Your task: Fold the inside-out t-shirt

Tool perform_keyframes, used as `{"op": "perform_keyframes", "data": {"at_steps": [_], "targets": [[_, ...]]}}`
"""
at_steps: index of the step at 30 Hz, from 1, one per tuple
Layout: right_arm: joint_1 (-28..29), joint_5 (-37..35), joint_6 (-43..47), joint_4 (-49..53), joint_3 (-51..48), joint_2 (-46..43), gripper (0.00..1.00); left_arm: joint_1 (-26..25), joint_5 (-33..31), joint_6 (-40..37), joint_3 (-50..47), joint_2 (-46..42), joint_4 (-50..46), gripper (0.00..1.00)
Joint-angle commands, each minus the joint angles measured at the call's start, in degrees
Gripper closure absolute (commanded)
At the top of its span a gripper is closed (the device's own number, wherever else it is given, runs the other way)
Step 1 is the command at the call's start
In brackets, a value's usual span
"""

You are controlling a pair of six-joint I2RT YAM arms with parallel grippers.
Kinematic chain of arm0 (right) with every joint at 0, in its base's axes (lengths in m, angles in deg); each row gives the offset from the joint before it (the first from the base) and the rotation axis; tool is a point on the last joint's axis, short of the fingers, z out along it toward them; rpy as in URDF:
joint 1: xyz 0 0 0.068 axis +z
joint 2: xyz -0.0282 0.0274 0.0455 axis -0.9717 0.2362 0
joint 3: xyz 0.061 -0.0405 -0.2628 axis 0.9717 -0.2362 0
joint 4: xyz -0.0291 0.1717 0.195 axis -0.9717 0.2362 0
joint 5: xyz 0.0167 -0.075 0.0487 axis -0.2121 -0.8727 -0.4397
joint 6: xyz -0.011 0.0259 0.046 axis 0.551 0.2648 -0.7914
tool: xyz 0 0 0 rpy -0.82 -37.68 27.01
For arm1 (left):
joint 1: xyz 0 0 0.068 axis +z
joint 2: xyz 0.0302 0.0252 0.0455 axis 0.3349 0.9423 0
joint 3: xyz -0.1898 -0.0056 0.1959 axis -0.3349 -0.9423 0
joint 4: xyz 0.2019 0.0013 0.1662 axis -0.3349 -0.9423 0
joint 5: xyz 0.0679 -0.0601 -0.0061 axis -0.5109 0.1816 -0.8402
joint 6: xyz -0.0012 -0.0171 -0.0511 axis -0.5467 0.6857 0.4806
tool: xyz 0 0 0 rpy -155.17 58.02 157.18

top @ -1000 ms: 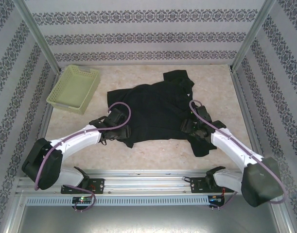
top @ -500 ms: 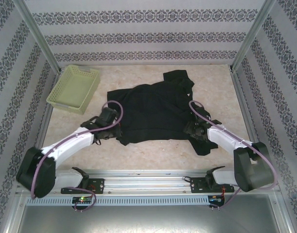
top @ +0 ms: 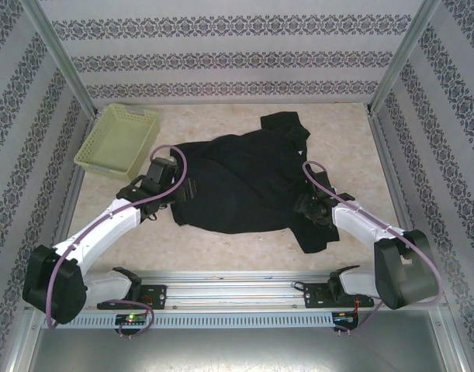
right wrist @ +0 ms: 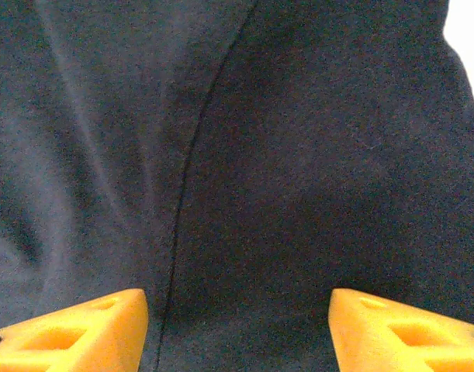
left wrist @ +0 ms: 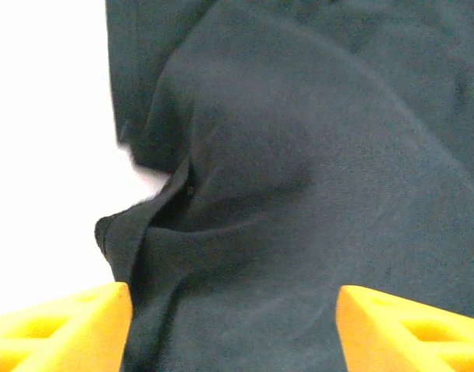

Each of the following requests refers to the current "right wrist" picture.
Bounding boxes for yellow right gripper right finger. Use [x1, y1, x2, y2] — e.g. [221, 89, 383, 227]
[328, 288, 474, 372]

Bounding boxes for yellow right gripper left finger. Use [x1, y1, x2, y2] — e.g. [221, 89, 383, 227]
[0, 288, 150, 372]

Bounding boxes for black t-shirt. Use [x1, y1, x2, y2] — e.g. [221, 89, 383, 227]
[0, 0, 474, 372]

